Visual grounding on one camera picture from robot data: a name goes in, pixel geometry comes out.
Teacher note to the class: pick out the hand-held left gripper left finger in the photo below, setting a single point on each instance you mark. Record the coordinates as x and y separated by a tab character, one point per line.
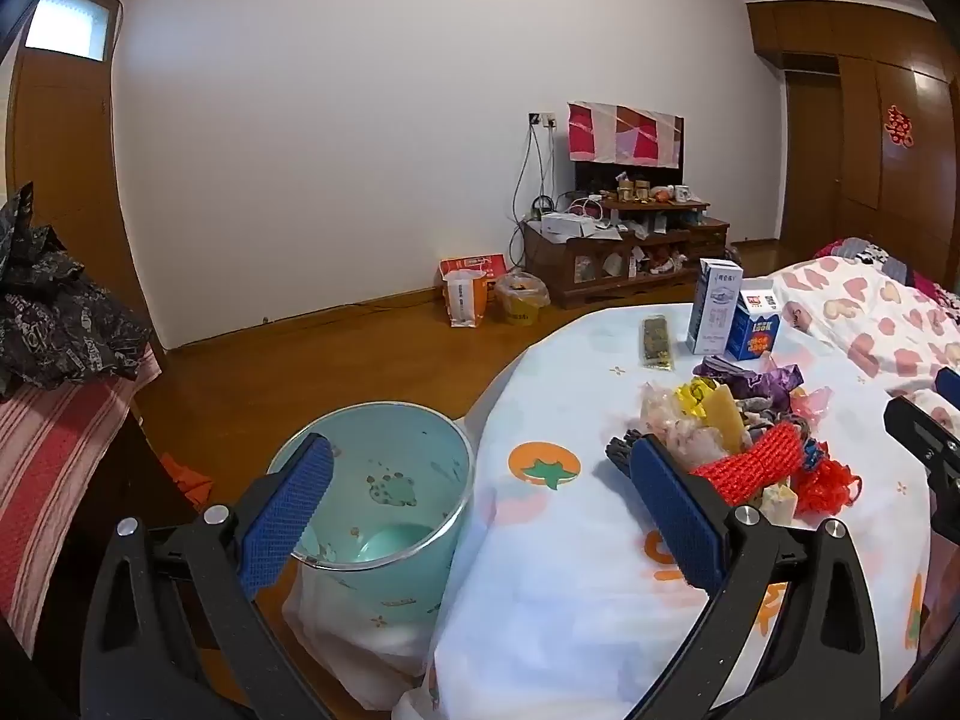
289	521

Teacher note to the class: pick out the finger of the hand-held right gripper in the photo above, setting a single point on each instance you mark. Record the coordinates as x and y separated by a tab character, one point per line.
949	382
919	427

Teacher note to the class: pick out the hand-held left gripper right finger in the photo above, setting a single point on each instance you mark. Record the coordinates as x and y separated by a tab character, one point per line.
679	517

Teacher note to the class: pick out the dark grey wrapper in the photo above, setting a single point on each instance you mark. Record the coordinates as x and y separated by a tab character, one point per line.
621	451

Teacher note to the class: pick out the clear plastic wrapper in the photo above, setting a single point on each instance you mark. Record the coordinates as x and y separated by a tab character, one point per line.
675	427

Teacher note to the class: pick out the small cream packet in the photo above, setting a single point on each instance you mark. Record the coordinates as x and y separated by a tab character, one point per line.
780	502

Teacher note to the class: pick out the pink plastic wrapper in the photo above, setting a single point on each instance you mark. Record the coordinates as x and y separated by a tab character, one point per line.
814	405

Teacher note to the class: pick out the tan packet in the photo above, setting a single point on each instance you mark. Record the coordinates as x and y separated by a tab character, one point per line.
726	416

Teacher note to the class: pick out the yellow wrapper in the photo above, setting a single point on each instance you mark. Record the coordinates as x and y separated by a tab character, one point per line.
690	397

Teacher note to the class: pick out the dark patterned wrapper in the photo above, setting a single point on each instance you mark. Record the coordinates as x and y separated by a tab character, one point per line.
761	414

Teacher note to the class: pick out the light teal bin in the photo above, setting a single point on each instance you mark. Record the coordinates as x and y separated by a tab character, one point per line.
420	450

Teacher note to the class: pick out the heart print blanket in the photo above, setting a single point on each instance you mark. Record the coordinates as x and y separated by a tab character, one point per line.
862	315

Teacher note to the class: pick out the orange cloth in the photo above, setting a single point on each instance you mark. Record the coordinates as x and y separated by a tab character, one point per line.
184	476

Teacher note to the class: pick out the white printed tablecloth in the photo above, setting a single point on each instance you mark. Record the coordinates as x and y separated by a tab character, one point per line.
570	555

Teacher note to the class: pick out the dark snack bar packet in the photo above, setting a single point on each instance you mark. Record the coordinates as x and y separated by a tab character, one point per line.
656	345

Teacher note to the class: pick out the small blue drink carton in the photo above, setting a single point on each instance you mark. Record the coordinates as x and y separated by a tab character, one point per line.
752	330

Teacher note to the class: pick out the tall white milk carton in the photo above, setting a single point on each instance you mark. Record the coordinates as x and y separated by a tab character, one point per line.
712	307

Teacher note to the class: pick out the red striped cloth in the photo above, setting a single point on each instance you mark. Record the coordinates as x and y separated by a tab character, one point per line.
52	465

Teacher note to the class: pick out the red paper decoration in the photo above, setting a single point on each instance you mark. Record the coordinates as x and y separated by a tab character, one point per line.
898	127

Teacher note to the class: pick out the yellow bucket with plastic bag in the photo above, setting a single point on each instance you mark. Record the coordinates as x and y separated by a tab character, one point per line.
521	307

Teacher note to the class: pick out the wooden wardrobe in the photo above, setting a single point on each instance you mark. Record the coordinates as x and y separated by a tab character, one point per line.
855	127

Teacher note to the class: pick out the white and orange paper bag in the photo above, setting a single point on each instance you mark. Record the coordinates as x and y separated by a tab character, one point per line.
461	300

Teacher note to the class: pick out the wooden television cabinet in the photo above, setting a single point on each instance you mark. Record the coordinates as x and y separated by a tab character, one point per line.
555	262

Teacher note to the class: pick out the black patterned jacket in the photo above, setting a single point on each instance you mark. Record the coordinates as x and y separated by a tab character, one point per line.
60	315

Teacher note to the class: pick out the white flat box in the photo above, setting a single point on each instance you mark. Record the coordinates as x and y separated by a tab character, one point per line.
570	225

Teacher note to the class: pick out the black television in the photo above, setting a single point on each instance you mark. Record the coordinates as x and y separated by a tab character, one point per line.
600	176

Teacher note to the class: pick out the wooden door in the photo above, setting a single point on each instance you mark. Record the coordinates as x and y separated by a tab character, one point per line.
67	165

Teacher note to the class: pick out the frosted transom window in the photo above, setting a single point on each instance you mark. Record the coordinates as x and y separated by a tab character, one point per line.
71	19

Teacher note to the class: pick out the wall socket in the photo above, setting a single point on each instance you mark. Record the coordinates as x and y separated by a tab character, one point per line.
543	120

